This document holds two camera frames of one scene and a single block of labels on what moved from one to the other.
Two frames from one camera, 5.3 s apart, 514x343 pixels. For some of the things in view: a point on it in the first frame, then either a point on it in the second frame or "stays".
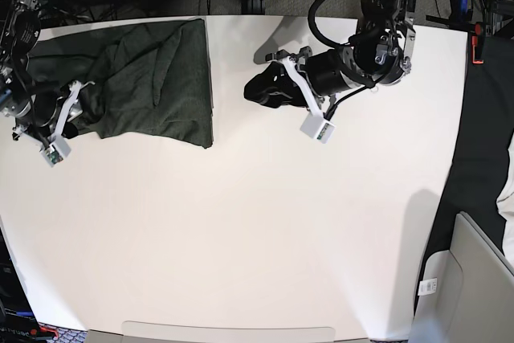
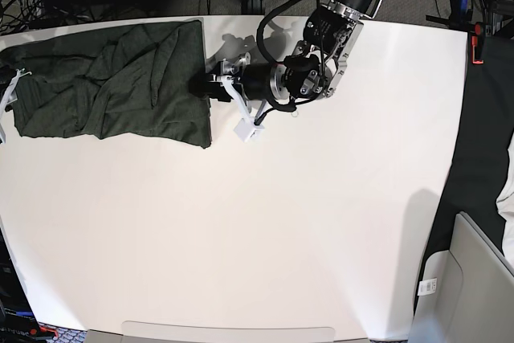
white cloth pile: (505, 206) stays
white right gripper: (315, 124) → (246, 129)
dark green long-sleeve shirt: (148, 79) stays
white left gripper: (58, 147) → (10, 95)
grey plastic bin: (475, 298) stays
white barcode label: (427, 286) stays
